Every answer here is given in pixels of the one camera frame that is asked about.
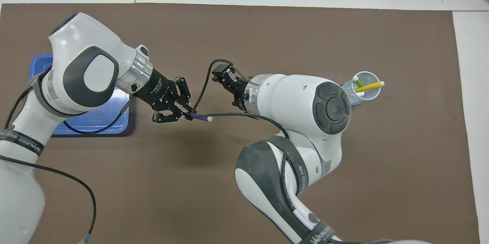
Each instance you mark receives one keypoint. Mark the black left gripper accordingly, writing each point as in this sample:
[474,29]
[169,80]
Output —
[158,91]

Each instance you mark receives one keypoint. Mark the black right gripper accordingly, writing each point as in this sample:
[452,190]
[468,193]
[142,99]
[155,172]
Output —
[240,91]

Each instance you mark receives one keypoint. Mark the purple pen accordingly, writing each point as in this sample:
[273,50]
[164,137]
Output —
[202,118]

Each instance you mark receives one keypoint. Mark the green pen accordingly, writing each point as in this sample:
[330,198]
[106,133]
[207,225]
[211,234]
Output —
[359,83]

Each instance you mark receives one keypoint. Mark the yellow pen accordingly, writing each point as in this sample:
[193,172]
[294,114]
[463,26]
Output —
[368,87]

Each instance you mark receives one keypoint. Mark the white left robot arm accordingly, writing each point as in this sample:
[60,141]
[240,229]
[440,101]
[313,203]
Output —
[84,41]

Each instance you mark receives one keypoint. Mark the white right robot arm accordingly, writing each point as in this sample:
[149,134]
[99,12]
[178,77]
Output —
[298,99]

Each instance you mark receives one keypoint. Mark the blue plastic tray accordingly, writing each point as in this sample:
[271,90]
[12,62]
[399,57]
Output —
[110,118]

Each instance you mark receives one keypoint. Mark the brown table mat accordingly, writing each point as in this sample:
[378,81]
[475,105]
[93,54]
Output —
[172,183]

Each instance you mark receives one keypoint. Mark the translucent plastic cup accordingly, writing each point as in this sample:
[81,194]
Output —
[349,95]

